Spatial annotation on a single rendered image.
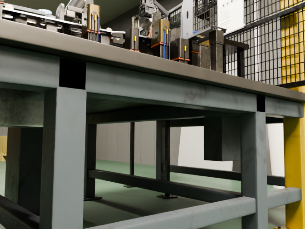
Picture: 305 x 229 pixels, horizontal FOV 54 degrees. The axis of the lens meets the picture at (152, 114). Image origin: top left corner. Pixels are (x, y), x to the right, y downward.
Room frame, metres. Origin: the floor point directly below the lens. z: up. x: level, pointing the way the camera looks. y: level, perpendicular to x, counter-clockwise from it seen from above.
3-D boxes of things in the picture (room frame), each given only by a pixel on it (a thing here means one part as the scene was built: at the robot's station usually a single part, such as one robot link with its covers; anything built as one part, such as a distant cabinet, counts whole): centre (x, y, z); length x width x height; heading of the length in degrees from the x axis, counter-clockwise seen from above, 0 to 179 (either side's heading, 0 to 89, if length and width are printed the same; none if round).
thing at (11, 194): (1.98, 0.76, 0.33); 0.31 x 0.31 x 0.66; 40
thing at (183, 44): (1.52, -0.15, 0.84); 0.12 x 0.07 x 0.28; 32
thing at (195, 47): (1.57, -0.21, 0.84); 0.05 x 0.05 x 0.29; 32
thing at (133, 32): (1.40, 0.09, 0.84); 0.10 x 0.05 x 0.29; 32
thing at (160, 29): (1.44, -0.04, 0.87); 0.12 x 0.07 x 0.35; 32
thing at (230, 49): (2.05, -0.24, 1.01); 0.90 x 0.22 x 0.03; 32
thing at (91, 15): (1.28, 0.27, 0.87); 0.12 x 0.07 x 0.35; 32
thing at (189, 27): (1.78, -0.21, 1.17); 0.12 x 0.01 x 0.34; 32
